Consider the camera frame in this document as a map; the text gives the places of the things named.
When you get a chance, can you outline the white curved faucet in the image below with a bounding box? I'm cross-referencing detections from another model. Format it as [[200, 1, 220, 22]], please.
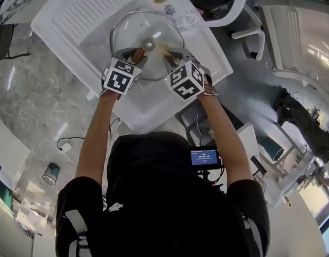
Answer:
[[184, 0, 249, 29]]

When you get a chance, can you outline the white sink with drainboard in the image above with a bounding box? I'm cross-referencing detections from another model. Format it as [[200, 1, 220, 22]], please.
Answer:
[[30, 0, 234, 138]]

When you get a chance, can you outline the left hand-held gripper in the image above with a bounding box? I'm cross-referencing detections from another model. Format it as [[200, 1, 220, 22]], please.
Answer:
[[102, 48, 149, 95]]

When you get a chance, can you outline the person's right forearm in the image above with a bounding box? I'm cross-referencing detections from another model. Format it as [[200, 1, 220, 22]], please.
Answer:
[[196, 92, 254, 187]]

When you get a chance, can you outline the white shoulder strap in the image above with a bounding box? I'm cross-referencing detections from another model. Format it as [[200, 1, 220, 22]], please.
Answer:
[[241, 214, 262, 257], [64, 209, 91, 257]]

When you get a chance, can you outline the dark wicker chair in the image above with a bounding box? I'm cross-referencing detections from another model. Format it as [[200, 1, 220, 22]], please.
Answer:
[[0, 22, 30, 65]]

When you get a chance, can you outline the person's right hand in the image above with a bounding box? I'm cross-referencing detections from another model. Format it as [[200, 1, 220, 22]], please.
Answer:
[[203, 73, 216, 94]]

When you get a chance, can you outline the small monitor screen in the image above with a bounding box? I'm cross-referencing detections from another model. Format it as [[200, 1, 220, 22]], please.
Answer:
[[190, 148, 220, 167]]

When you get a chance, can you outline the dark wire waste basket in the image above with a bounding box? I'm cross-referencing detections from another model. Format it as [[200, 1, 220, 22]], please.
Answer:
[[42, 162, 61, 186]]

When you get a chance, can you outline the glass lid with wooden handle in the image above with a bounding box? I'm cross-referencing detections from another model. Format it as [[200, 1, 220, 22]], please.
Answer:
[[109, 9, 185, 82]]

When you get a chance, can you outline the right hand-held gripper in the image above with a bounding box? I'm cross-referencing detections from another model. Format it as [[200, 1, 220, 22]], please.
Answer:
[[163, 48, 207, 101]]

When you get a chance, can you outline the person's left forearm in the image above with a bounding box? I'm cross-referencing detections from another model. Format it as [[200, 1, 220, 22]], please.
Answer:
[[74, 92, 123, 180]]

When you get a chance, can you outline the long white counter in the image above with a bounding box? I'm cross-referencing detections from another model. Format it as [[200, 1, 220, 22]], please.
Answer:
[[0, 111, 32, 193]]

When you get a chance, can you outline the person's black shirt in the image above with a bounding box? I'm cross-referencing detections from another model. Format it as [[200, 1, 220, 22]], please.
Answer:
[[56, 131, 271, 257]]

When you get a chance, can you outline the black faucet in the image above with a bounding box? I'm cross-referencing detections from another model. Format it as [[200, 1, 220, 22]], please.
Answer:
[[250, 155, 268, 177]]

